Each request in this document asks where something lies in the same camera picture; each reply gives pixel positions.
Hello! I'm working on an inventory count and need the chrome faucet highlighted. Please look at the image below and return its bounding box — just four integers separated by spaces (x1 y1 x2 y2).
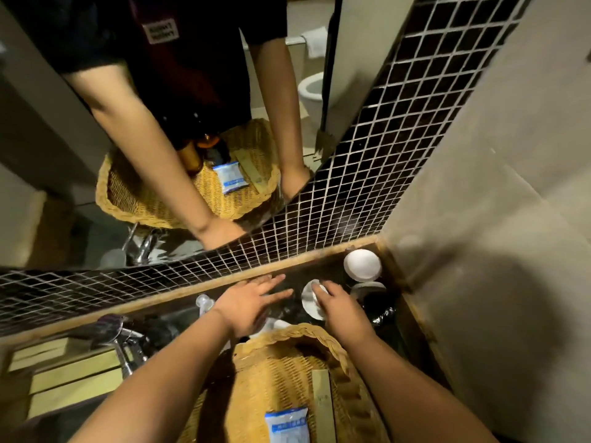
90 314 149 380

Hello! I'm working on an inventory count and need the person's right hand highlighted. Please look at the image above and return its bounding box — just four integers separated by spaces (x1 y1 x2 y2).
312 280 378 349

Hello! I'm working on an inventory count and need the blue and white packet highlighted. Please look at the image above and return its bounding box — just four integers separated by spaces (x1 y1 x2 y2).
264 407 309 443

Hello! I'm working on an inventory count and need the person's left forearm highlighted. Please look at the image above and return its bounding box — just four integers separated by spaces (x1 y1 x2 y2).
69 310 232 443

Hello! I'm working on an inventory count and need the woven wicker basket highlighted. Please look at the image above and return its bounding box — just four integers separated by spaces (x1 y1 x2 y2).
178 323 391 443

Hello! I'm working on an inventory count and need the person's right forearm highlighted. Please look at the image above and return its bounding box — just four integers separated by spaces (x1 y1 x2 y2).
351 335 500 443

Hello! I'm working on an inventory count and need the person's left hand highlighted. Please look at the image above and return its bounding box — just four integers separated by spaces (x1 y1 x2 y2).
212 274 295 340

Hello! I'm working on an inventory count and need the flat beige paper packet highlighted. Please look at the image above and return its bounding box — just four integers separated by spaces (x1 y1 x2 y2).
311 369 337 443

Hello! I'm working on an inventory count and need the wall mirror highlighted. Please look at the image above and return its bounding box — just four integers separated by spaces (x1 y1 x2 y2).
0 0 419 273

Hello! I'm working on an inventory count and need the white ceramic saucer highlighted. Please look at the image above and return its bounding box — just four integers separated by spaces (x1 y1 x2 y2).
349 281 388 301

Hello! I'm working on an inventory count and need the black plastic wrapper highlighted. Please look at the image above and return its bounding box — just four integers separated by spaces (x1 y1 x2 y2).
371 307 398 328

